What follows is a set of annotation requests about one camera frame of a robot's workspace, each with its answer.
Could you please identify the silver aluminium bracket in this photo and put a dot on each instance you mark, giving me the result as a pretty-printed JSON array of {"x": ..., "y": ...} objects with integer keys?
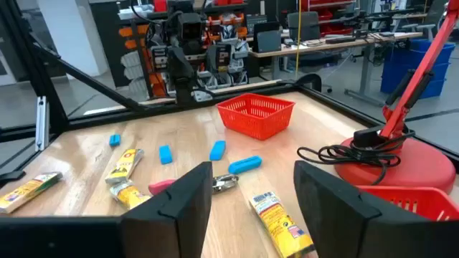
[{"x": 42, "y": 122}]

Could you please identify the storage rack with bins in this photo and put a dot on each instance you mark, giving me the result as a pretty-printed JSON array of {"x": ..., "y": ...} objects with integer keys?
[{"x": 222, "y": 53}]

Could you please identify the blue storage bins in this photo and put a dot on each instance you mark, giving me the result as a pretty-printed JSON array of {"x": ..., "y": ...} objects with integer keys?
[{"x": 434, "y": 57}]

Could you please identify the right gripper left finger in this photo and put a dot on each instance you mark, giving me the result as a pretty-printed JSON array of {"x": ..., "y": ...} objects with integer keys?
[{"x": 172, "y": 229}]

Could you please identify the red plastic basket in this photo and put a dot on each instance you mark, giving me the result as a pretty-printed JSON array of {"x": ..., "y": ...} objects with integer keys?
[
  {"x": 412, "y": 200},
  {"x": 256, "y": 118}
]

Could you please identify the red desk lamp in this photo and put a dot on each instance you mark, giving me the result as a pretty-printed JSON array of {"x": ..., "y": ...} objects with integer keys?
[{"x": 423, "y": 168}]

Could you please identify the wooden desk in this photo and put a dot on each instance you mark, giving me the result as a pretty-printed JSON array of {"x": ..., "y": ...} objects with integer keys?
[{"x": 322, "y": 46}]

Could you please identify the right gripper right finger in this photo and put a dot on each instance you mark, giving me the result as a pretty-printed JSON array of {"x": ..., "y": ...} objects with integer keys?
[{"x": 333, "y": 222}]

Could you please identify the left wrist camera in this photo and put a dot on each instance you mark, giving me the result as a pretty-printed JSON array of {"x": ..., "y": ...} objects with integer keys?
[{"x": 190, "y": 27}]

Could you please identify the yellow crayon pack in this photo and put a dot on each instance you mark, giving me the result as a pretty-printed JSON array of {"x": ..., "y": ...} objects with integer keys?
[
  {"x": 281, "y": 225},
  {"x": 124, "y": 166},
  {"x": 129, "y": 195},
  {"x": 28, "y": 191}
]

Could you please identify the black aluminium table frame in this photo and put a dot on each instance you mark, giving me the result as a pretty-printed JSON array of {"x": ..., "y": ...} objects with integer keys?
[{"x": 36, "y": 71}]

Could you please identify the blue eraser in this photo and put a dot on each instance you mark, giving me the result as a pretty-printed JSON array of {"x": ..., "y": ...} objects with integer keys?
[
  {"x": 245, "y": 165},
  {"x": 165, "y": 155},
  {"x": 114, "y": 140},
  {"x": 217, "y": 150}
]

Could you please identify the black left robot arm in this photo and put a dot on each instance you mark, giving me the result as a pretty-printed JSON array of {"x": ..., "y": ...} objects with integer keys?
[{"x": 181, "y": 71}]

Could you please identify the black office chair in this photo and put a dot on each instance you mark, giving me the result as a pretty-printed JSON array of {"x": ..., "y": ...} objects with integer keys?
[{"x": 305, "y": 25}]

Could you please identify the black monitor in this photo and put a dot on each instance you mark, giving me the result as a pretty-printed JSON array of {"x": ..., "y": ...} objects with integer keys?
[{"x": 268, "y": 39}]

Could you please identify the red bin shelf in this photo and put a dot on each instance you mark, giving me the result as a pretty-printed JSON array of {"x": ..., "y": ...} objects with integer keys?
[{"x": 333, "y": 14}]

